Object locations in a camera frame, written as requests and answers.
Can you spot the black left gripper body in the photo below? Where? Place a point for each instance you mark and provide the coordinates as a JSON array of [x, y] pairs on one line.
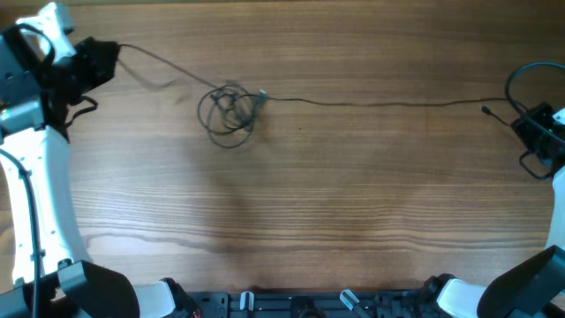
[[101, 60]]

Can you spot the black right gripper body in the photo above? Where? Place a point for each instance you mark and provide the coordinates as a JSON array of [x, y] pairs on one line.
[[531, 128]]

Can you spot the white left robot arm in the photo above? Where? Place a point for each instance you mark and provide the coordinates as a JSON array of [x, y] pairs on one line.
[[42, 76]]

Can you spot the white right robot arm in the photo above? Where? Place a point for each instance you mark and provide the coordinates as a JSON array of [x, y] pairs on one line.
[[528, 289]]

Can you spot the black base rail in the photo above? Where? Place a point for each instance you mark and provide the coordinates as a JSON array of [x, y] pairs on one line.
[[380, 304]]

